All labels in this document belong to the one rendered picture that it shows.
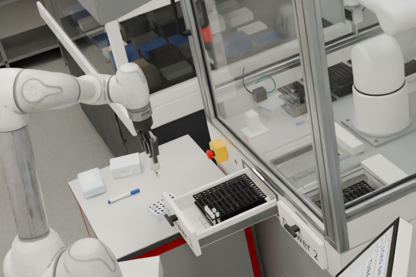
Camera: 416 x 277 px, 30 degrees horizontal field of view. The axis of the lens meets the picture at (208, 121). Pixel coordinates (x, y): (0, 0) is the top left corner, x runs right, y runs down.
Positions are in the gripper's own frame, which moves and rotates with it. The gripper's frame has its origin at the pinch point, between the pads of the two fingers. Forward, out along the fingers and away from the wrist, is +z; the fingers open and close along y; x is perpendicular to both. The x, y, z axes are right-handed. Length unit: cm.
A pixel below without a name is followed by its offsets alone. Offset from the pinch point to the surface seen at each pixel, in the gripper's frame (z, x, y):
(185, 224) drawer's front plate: 6.3, -10.1, 33.9
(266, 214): 13.8, 17.2, 43.8
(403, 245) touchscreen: -19, 10, 117
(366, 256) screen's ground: -10, 7, 105
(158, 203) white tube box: 20.5, -1.5, -2.3
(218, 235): 13.7, -1.4, 39.8
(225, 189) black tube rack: 9.1, 13.6, 25.5
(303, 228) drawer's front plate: 7, 16, 66
